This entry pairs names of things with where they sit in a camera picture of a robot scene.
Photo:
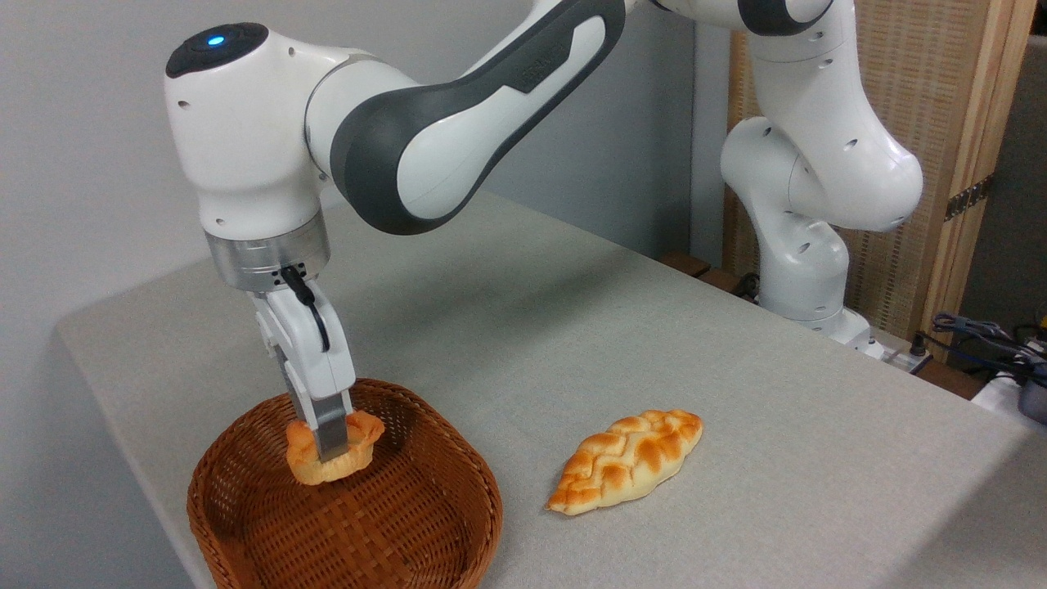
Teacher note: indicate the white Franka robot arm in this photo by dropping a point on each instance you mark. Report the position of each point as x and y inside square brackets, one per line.
[262, 155]

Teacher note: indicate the grey fabric table cover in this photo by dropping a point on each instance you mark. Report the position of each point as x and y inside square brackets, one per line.
[736, 393]

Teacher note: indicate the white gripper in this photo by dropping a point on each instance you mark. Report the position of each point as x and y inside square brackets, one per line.
[315, 352]

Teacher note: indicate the brown woven wicker basket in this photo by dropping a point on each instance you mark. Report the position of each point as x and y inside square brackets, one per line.
[368, 532]

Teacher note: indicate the long braided bread loaf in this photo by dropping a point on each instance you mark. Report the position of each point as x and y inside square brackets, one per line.
[626, 462]

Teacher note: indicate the round muffin-shaped bread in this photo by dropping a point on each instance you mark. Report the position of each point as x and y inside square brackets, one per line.
[303, 458]

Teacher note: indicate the black base plug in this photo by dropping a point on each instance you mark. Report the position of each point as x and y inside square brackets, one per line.
[919, 343]

